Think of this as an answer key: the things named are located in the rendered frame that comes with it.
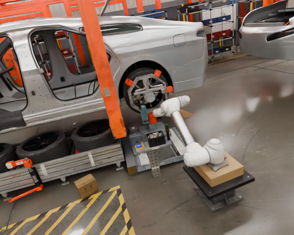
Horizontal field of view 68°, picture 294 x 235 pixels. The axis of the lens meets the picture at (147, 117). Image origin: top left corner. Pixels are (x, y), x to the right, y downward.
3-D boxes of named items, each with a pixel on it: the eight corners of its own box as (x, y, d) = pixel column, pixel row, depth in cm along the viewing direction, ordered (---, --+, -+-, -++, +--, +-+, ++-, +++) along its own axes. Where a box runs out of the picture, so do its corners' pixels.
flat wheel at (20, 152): (25, 176, 277) (17, 161, 267) (20, 156, 329) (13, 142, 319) (75, 153, 307) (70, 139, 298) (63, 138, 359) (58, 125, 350)
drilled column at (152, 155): (158, 170, 284) (153, 143, 267) (161, 175, 275) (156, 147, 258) (151, 172, 283) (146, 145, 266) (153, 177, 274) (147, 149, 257)
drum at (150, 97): (152, 97, 314) (151, 87, 308) (156, 101, 294) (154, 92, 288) (143, 99, 312) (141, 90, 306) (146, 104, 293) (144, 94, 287)
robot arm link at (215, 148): (227, 160, 209) (227, 141, 200) (211, 167, 205) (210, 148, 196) (217, 152, 223) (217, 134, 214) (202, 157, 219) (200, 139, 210)
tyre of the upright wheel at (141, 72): (157, 113, 353) (170, 73, 332) (160, 118, 331) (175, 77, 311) (117, 103, 333) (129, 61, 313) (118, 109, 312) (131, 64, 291)
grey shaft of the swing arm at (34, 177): (44, 186, 287) (29, 155, 267) (43, 189, 282) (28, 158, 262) (37, 188, 286) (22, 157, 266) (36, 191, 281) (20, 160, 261)
